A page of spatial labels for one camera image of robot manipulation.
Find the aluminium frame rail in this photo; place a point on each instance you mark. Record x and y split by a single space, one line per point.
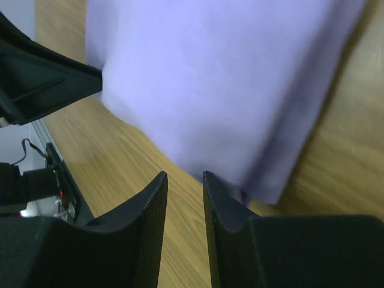
44 135

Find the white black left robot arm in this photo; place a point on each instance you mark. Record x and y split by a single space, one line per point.
18 189

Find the lavender t-shirt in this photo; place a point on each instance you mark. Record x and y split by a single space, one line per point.
230 87

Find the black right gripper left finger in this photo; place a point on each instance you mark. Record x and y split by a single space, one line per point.
121 248

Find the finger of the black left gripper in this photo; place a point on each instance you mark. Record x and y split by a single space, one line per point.
36 81

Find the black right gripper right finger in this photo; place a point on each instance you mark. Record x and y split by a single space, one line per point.
247 250

